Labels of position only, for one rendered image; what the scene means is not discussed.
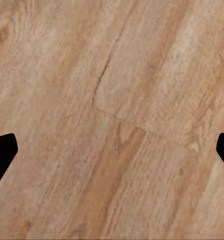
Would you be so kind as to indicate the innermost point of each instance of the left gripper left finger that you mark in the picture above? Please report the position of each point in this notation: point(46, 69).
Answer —
point(8, 150)

